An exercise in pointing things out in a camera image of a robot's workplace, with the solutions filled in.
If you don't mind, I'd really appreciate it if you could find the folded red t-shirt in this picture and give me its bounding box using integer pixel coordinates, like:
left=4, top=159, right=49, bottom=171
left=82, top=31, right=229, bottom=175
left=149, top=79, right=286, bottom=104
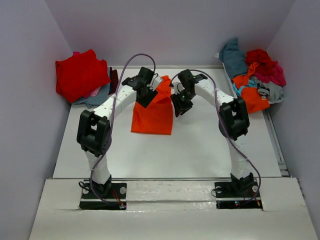
left=55, top=49, right=111, bottom=103

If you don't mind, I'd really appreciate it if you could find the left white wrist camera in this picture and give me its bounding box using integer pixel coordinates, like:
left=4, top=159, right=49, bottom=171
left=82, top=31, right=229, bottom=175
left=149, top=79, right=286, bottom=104
left=149, top=75, right=163, bottom=90

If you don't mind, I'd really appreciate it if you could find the teal blue crumpled t-shirt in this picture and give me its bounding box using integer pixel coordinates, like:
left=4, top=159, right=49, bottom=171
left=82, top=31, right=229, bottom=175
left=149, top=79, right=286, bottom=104
left=218, top=37, right=248, bottom=80

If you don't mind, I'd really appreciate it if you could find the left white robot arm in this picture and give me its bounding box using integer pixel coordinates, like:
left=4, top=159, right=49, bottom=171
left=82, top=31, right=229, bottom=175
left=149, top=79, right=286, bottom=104
left=76, top=67, right=162, bottom=199

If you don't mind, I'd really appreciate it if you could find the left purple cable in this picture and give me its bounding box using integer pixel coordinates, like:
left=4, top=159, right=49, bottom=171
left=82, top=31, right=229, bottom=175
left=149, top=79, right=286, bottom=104
left=89, top=53, right=156, bottom=209

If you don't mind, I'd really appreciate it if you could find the red crumpled t-shirt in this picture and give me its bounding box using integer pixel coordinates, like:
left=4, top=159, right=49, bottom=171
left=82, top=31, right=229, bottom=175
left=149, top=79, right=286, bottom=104
left=245, top=49, right=275, bottom=75

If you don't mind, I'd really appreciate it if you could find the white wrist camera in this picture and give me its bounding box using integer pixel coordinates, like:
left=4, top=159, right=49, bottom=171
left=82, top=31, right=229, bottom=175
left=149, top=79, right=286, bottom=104
left=149, top=75, right=163, bottom=90
left=170, top=82, right=185, bottom=95

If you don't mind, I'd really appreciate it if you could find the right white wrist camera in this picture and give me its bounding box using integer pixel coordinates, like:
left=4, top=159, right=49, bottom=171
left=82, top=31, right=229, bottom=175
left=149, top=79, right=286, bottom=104
left=170, top=82, right=185, bottom=95

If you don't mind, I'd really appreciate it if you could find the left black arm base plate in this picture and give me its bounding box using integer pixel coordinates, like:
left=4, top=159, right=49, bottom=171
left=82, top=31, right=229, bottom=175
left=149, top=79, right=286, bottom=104
left=78, top=180, right=127, bottom=211

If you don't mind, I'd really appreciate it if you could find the purple cable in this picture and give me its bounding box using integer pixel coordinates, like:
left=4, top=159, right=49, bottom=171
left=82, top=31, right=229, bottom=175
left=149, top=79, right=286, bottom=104
left=89, top=53, right=156, bottom=209
left=170, top=69, right=262, bottom=208

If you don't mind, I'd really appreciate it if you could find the cyan crumpled t-shirt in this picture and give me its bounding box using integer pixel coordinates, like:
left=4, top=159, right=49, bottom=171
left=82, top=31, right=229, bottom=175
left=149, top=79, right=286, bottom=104
left=232, top=79, right=258, bottom=97

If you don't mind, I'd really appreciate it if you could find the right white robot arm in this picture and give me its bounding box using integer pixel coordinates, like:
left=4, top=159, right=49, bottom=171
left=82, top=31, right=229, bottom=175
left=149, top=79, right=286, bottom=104
left=170, top=69, right=257, bottom=199

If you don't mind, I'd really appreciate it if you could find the folded pink t-shirt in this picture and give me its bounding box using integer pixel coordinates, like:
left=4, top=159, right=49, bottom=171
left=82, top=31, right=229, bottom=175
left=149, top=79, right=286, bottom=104
left=89, top=87, right=101, bottom=97

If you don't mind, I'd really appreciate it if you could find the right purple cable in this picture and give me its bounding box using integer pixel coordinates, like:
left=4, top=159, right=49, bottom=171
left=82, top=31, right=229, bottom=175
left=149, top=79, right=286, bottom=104
left=170, top=69, right=262, bottom=208

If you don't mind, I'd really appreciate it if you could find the grey crumpled t-shirt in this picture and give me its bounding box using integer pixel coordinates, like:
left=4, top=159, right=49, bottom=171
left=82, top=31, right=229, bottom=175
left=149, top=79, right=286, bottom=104
left=250, top=76, right=284, bottom=104

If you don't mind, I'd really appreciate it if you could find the orange t-shirt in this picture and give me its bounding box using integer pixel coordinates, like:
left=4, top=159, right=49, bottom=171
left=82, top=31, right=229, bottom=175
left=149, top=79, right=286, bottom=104
left=131, top=75, right=173, bottom=135
left=232, top=62, right=270, bottom=114

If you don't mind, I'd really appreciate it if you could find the folded maroon t-shirt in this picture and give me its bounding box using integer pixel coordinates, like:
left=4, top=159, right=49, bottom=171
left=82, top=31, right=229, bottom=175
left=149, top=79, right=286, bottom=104
left=108, top=67, right=119, bottom=95

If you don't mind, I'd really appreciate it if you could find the folded light blue t-shirt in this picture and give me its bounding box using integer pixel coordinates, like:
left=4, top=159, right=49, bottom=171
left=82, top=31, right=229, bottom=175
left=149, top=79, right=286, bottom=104
left=72, top=83, right=110, bottom=108

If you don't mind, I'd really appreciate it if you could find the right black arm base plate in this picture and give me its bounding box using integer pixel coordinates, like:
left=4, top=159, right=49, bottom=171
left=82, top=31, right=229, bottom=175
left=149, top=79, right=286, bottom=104
left=210, top=181, right=263, bottom=210

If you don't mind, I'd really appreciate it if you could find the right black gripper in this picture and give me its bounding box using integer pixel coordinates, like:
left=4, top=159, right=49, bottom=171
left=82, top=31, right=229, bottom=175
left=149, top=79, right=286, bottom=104
left=170, top=89, right=196, bottom=118

